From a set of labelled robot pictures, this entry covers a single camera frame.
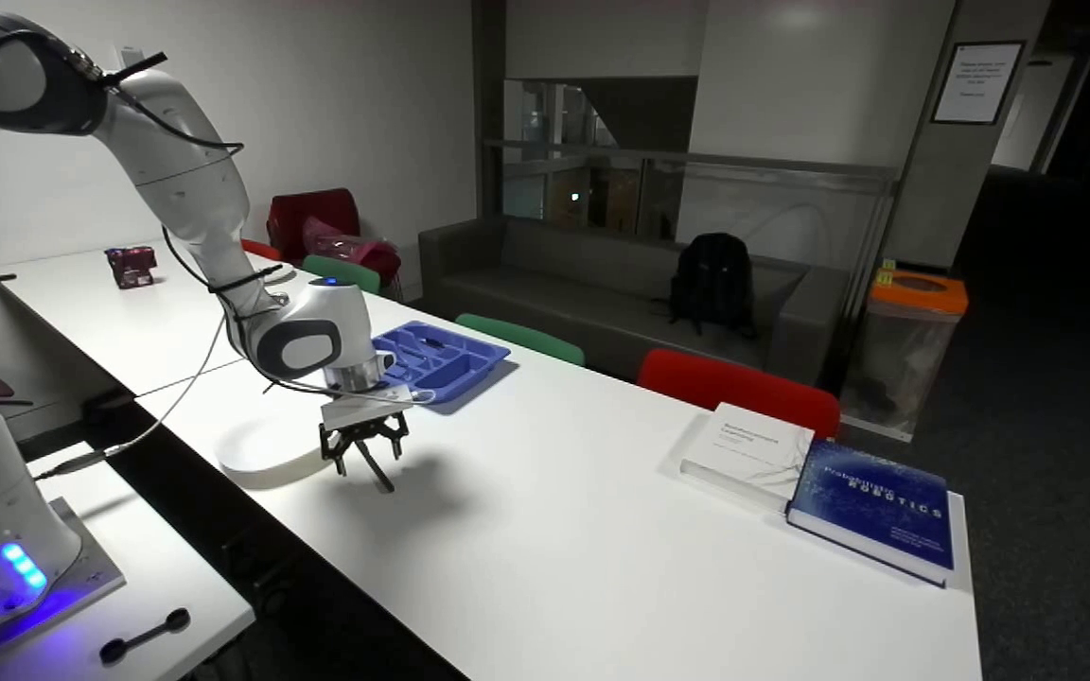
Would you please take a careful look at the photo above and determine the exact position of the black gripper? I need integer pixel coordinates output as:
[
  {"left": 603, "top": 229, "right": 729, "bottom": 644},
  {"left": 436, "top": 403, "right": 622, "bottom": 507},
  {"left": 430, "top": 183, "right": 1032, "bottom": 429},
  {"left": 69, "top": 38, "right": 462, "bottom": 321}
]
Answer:
[{"left": 317, "top": 403, "right": 414, "bottom": 479}]

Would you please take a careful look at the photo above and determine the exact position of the grey sofa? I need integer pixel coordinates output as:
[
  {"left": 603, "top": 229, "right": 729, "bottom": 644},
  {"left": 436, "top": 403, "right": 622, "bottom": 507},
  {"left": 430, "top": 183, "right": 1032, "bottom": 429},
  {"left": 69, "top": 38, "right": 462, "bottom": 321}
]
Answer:
[{"left": 416, "top": 210, "right": 870, "bottom": 391}]

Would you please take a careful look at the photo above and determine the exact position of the small dark red object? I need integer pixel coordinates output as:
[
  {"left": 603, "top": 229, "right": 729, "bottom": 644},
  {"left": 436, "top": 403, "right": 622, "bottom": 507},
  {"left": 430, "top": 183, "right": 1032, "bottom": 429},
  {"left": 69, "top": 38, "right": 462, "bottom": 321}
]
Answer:
[{"left": 105, "top": 241, "right": 158, "bottom": 291}]

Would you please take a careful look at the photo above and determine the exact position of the red chair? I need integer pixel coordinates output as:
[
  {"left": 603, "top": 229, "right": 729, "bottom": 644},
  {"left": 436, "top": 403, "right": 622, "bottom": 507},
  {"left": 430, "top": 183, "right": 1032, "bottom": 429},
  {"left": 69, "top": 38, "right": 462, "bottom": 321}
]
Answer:
[
  {"left": 636, "top": 343, "right": 845, "bottom": 442},
  {"left": 237, "top": 234, "right": 293, "bottom": 265}
]

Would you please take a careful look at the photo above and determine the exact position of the blue book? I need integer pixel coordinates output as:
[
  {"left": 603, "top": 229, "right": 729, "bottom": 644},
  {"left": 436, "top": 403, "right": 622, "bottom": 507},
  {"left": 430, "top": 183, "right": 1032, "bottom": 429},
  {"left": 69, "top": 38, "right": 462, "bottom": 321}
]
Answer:
[{"left": 783, "top": 435, "right": 961, "bottom": 589}]

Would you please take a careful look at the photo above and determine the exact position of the black backpack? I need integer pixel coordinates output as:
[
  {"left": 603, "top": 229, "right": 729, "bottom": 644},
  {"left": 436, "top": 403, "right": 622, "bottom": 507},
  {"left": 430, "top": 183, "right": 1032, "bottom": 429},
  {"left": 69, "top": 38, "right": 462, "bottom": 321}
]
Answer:
[{"left": 667, "top": 229, "right": 757, "bottom": 338}]

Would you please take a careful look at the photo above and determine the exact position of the green chair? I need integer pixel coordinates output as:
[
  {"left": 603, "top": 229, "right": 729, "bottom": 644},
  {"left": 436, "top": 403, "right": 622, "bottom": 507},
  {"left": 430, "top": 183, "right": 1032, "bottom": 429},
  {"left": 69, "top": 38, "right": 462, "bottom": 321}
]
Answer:
[
  {"left": 299, "top": 252, "right": 387, "bottom": 294},
  {"left": 452, "top": 310, "right": 589, "bottom": 371}
]

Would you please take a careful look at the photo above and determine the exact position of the glass railing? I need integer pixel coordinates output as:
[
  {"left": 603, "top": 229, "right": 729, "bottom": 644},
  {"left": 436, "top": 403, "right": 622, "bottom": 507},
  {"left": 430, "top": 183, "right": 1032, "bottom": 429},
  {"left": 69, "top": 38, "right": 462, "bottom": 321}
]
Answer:
[{"left": 493, "top": 137, "right": 902, "bottom": 277}]

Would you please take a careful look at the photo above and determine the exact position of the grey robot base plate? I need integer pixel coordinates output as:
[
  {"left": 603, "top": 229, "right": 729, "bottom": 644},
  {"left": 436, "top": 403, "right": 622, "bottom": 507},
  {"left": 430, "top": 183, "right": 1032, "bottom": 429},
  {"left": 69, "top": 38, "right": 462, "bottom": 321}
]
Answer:
[{"left": 0, "top": 492, "right": 129, "bottom": 667}]

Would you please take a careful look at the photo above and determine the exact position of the black knife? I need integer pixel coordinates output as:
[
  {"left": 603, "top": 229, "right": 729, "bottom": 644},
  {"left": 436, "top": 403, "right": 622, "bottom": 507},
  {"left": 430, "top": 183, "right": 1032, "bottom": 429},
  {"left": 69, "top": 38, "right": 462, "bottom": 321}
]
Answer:
[{"left": 351, "top": 447, "right": 400, "bottom": 497}]

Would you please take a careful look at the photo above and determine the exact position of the bin with orange lid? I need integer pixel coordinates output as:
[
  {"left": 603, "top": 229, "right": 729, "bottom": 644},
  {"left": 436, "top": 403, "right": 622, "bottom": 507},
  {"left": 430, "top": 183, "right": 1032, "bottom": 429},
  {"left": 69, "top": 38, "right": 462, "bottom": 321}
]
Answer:
[{"left": 840, "top": 262, "right": 971, "bottom": 447}]

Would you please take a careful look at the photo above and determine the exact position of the white square plate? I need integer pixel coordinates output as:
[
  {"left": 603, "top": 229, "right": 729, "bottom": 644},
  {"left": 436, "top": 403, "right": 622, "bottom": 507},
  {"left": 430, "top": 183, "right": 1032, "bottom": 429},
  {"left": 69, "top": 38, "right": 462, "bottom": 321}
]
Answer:
[{"left": 216, "top": 422, "right": 333, "bottom": 492}]

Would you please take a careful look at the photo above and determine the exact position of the robot cable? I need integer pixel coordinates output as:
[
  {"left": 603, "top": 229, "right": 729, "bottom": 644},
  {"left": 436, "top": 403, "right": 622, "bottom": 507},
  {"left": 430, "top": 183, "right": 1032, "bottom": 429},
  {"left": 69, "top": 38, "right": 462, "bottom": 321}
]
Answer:
[{"left": 30, "top": 224, "right": 294, "bottom": 483}]

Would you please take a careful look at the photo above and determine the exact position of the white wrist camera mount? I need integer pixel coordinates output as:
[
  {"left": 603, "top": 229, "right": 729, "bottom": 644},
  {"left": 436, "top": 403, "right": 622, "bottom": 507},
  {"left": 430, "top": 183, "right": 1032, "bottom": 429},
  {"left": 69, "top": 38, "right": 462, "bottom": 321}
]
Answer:
[{"left": 315, "top": 381, "right": 420, "bottom": 430}]

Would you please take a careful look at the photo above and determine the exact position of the blue plastic cutlery tray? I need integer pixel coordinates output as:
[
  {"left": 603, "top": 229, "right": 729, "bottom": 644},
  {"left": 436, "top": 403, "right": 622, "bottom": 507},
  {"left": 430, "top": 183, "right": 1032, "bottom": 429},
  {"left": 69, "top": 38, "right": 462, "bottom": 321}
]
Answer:
[{"left": 366, "top": 318, "right": 522, "bottom": 417}]

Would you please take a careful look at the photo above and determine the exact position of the black dumbbell shaped tool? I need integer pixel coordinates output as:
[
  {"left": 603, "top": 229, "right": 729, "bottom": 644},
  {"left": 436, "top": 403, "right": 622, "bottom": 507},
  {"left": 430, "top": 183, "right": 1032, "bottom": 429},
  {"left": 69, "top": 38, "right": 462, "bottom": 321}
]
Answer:
[{"left": 98, "top": 605, "right": 192, "bottom": 668}]

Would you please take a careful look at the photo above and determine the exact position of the dark red bag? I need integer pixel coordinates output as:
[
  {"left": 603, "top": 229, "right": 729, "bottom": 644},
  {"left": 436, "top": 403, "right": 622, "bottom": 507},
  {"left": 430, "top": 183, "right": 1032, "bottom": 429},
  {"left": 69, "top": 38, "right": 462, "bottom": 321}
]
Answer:
[{"left": 264, "top": 185, "right": 406, "bottom": 289}]

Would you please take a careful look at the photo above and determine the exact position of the framed wall notice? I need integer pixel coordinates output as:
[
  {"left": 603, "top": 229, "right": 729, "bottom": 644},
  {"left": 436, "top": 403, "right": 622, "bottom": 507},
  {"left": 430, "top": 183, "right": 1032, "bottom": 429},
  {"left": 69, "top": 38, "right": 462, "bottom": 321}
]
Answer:
[{"left": 932, "top": 38, "right": 1028, "bottom": 128}]

